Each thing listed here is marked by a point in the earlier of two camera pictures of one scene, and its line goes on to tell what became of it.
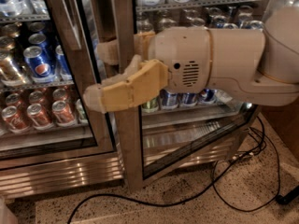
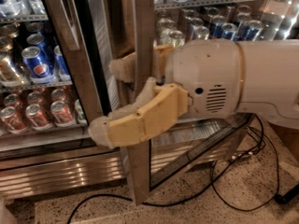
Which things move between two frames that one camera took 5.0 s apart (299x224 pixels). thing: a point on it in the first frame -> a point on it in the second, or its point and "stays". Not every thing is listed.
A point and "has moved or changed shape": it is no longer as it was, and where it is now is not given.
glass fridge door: x=171 y=127 has moved or changed shape
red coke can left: x=16 y=123 stays
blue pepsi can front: x=41 y=69 stays
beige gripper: x=182 y=56 -> x=204 y=75
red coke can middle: x=39 y=119 stays
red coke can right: x=64 y=115 stays
